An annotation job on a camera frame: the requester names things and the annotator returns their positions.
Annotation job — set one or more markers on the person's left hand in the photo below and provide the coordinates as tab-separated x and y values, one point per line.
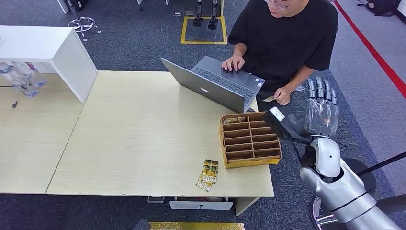
283	96

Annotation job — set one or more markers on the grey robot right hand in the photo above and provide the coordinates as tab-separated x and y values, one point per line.
322	117

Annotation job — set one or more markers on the person's right hand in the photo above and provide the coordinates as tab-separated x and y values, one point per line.
234	63

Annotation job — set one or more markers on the gold key card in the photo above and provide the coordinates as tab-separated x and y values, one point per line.
269	99

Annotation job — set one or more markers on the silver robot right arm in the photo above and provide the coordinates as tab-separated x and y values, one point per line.
345	196

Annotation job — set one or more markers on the person's left forearm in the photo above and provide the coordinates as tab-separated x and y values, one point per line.
298	79

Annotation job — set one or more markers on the person's right forearm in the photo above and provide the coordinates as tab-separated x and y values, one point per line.
240	50

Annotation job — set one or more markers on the brown compartment card box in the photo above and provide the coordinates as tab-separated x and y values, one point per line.
250	139

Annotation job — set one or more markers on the patterned card in box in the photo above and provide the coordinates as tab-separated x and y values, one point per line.
234	120

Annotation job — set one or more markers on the person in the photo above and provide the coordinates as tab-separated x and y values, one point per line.
285	38

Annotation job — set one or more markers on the person's eyeglasses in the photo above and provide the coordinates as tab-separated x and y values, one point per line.
279	3

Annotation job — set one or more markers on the yellow hotel key card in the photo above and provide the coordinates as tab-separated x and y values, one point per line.
212	165
210	178
204	187

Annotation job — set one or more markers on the clear plastic scrap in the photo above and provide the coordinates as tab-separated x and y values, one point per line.
299	88

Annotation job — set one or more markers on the grey laptop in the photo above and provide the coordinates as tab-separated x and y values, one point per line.
209	89

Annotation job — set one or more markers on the yellow floor tape square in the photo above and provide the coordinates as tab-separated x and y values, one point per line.
203	42

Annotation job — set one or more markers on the black robot foot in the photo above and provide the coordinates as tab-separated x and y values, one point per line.
197	20
213	22

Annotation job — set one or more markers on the floor outlet plate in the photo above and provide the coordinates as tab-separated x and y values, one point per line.
177	14
189	13

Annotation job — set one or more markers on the black stand pole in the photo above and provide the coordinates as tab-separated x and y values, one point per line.
382	163

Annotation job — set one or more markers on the black round stand base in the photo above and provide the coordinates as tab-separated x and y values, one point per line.
364	181

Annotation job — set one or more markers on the red floor tape line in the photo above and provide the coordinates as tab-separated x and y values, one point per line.
375	54

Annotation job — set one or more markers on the chrome round base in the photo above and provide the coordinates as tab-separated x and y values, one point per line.
317	216

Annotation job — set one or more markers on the grey thick pole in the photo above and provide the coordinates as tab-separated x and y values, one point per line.
393	203

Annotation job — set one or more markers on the beige desk leg panel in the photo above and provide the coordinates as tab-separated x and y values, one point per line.
244	204

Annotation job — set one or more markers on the dark backpack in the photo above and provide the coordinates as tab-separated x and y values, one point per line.
380	6

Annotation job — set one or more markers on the white desk drawer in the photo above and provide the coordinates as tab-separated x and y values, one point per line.
199	205

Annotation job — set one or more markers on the chrome chair star base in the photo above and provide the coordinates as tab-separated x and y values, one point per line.
83	27

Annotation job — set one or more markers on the white furniture leg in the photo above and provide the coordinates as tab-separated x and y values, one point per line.
62	5

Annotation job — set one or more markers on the clear plastic water bottle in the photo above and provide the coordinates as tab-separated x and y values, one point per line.
34	76
16	79

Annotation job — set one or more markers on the white desk shelf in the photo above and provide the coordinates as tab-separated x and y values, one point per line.
31	41

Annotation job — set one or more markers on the small black object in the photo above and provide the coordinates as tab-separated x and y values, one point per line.
14	104

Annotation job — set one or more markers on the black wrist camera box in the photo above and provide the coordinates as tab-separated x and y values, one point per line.
276	123

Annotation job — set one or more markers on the small clear bracket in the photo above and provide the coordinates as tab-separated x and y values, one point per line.
155	199

